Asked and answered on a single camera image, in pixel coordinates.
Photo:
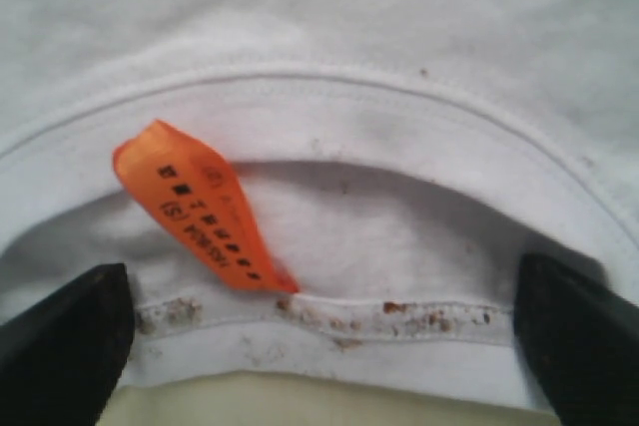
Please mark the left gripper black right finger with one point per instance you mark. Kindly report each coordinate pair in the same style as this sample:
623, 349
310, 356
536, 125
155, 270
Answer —
580, 342

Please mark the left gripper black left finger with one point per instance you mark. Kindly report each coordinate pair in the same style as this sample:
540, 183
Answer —
62, 358

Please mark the white t-shirt red print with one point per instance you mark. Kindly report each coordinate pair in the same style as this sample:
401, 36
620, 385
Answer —
400, 157

